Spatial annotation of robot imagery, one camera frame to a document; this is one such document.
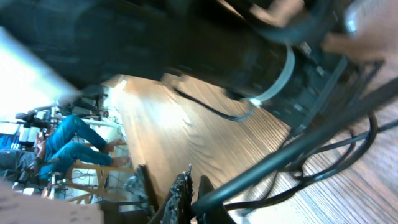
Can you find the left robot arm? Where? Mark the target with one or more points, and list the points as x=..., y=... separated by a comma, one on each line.
x=281, y=69

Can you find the seated person in jeans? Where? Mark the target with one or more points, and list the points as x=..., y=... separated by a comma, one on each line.
x=72, y=141

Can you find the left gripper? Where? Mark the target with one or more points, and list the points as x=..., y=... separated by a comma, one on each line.
x=321, y=83

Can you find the wooden chair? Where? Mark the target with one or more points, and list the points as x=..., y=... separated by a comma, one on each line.
x=85, y=170

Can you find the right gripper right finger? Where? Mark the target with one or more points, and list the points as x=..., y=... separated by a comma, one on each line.
x=216, y=214

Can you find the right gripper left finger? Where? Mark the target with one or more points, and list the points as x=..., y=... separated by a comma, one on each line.
x=177, y=206

